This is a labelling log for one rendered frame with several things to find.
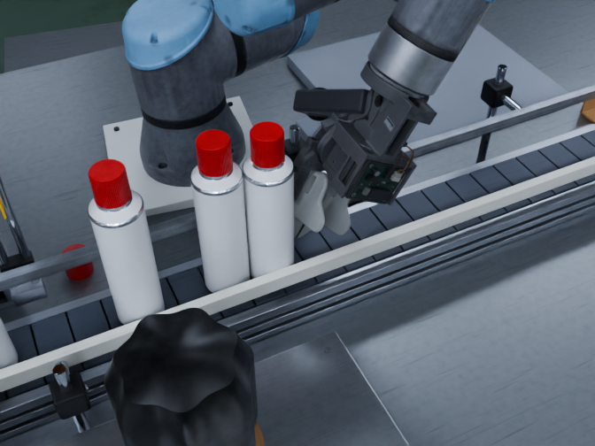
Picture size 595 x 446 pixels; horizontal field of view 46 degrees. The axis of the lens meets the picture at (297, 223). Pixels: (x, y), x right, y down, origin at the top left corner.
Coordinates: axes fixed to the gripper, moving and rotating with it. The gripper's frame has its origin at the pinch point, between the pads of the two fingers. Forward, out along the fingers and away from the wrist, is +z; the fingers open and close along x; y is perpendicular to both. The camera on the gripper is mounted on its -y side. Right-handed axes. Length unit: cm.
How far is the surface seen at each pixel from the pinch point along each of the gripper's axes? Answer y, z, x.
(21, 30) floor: -239, 87, 36
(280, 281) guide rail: 5.1, 4.5, -2.6
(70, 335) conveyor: 0.0, 18.1, -20.6
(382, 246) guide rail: 5.0, -1.7, 8.8
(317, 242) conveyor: -0.8, 3.2, 5.4
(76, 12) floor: -244, 75, 57
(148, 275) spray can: 2.5, 6.8, -16.7
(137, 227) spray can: 2.5, 1.0, -20.0
